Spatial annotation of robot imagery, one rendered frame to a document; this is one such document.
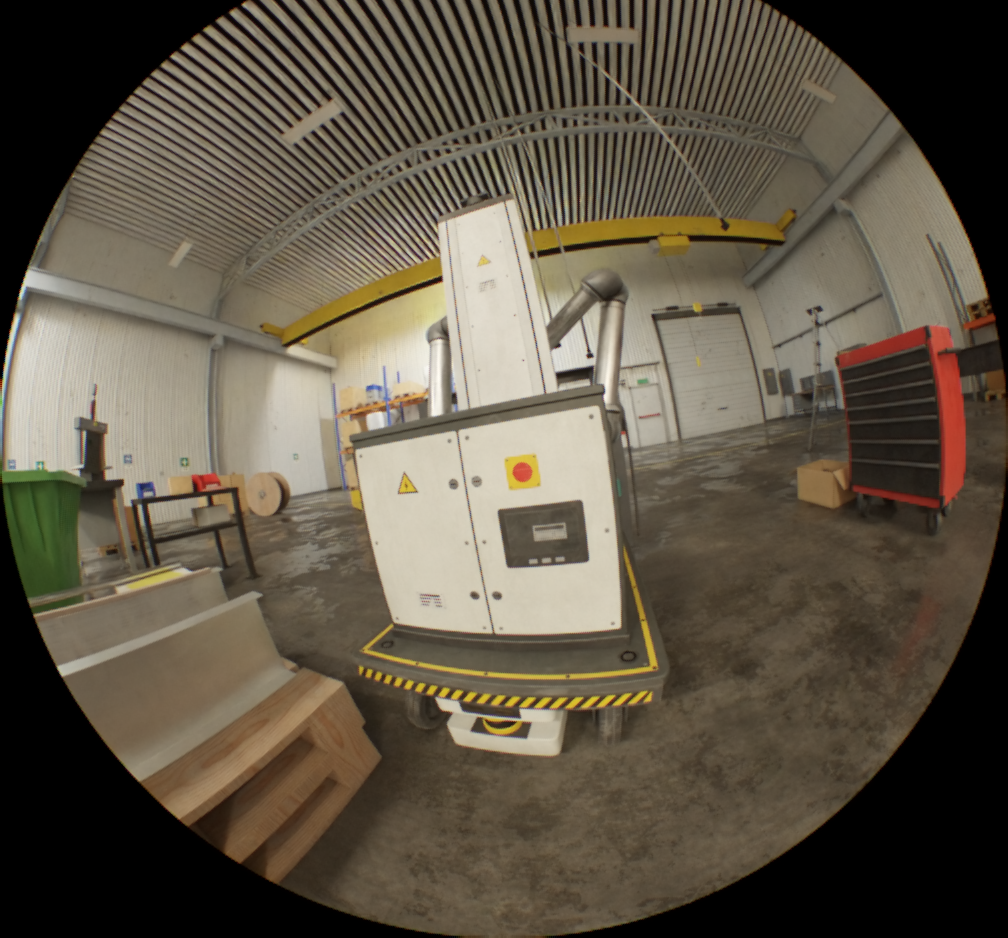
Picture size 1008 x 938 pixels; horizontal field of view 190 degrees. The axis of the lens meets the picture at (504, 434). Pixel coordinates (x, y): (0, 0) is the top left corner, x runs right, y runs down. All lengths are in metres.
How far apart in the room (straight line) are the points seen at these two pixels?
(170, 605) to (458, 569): 0.81
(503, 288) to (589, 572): 0.93
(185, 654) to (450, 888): 0.65
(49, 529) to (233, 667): 0.97
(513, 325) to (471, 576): 0.78
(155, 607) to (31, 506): 0.71
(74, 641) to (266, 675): 0.54
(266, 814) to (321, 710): 0.30
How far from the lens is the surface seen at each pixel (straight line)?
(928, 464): 1.87
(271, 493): 7.59
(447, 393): 1.37
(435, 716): 0.98
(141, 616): 1.00
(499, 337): 1.05
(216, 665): 0.80
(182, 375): 11.37
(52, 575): 1.60
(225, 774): 0.72
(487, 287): 1.14
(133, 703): 0.78
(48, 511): 1.50
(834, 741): 0.97
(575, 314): 1.22
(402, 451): 0.64
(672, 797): 0.83
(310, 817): 0.93
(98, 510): 3.98
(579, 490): 0.53
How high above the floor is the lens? 0.76
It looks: 3 degrees up
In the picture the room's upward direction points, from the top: 9 degrees counter-clockwise
